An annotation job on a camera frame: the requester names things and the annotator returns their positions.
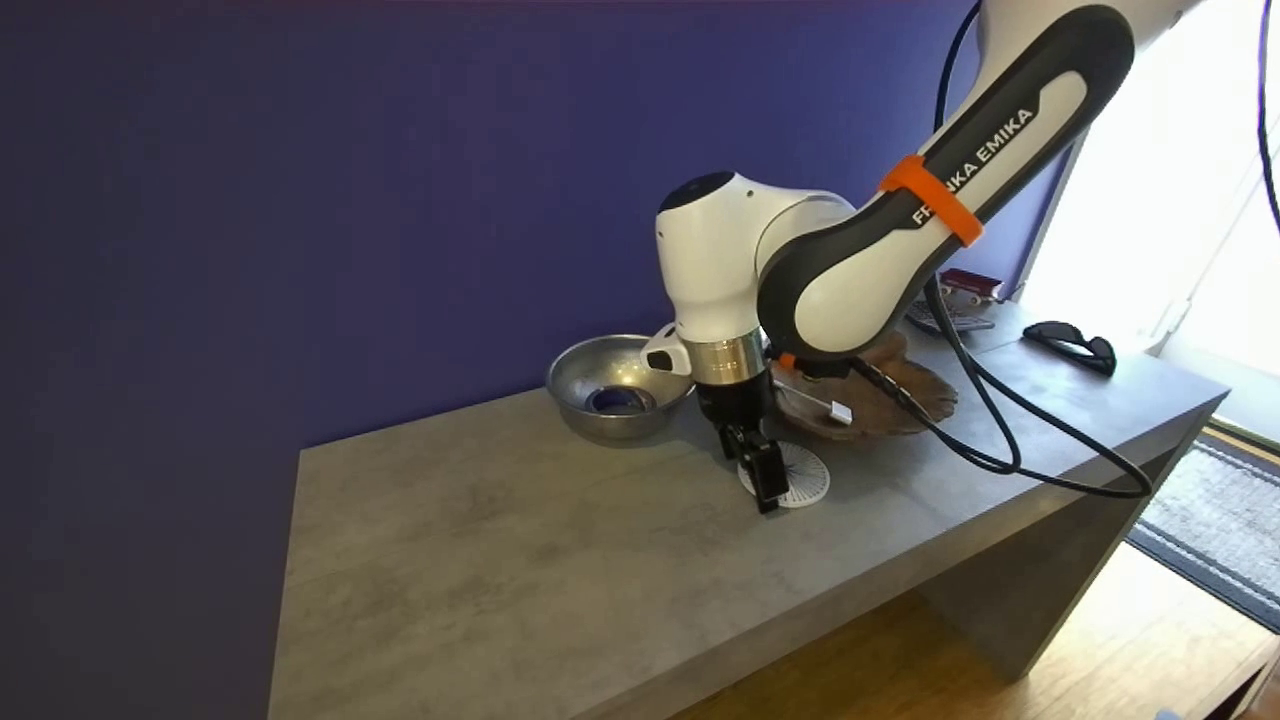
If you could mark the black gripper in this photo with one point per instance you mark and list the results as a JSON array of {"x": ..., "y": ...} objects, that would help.
[{"x": 735, "y": 406}]

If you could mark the white circular disc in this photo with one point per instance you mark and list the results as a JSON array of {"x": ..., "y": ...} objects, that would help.
[{"x": 806, "y": 481}]

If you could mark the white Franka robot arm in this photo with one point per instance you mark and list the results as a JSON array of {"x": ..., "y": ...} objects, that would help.
[{"x": 855, "y": 266}]

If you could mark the small white spoon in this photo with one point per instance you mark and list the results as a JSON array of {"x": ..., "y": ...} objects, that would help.
[{"x": 837, "y": 408}]

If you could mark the silver metal bowl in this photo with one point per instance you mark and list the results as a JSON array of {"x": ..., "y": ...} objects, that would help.
[{"x": 600, "y": 380}]

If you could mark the brown wooden tray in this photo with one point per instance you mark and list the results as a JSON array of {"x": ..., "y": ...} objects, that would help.
[{"x": 920, "y": 392}]

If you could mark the grey concrete-look cabinet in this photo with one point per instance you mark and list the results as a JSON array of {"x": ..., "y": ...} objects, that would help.
[{"x": 534, "y": 574}]

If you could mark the black sunglasses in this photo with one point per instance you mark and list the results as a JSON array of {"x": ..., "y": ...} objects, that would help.
[{"x": 1065, "y": 340}]

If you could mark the grey doormat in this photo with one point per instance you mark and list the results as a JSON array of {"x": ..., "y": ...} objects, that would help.
[{"x": 1223, "y": 523}]

